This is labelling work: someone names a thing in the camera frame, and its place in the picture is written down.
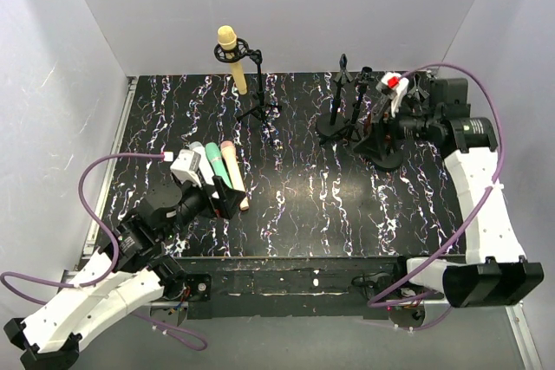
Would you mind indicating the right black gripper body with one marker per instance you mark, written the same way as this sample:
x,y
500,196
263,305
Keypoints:
x,y
391,126

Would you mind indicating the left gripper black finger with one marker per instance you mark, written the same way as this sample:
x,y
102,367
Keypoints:
x,y
228,202
223,189

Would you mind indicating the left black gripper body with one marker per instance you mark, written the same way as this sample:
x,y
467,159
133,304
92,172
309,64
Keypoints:
x,y
215,198

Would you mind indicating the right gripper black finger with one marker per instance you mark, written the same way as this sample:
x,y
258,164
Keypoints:
x,y
376,128
372,145

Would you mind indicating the black round base holder stand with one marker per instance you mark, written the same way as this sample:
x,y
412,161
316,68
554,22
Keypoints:
x,y
394,158

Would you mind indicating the black tripod shock mount stand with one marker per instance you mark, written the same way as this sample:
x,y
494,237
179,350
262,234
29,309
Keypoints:
x,y
263,108

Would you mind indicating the large yellow microphone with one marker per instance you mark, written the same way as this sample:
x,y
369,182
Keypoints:
x,y
228,51

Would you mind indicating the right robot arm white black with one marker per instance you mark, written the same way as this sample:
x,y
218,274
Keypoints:
x,y
496,271

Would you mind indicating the black clip stand far right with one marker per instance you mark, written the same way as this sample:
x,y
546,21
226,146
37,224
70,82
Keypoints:
x,y
418,88

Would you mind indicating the black tripod clip stand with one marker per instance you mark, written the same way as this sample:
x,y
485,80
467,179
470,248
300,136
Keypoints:
x,y
350,130

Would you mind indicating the brown box in holder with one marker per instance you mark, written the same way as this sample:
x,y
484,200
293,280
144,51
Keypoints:
x,y
374,116

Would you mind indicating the green microphone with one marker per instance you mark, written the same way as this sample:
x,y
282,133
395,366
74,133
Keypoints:
x,y
215,159

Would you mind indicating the white microphone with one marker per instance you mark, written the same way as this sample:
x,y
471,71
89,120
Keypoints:
x,y
204,164

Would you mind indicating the pink microphone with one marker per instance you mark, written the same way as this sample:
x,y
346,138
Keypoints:
x,y
229,154

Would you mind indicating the black front mounting base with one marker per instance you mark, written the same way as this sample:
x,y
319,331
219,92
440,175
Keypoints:
x,y
226,287

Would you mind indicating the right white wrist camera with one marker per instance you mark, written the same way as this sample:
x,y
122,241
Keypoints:
x,y
395,87

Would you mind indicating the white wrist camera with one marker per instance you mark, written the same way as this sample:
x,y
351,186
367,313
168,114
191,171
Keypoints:
x,y
184,166
395,87

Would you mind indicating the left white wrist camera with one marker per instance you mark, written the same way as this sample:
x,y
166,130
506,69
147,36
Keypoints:
x,y
184,166

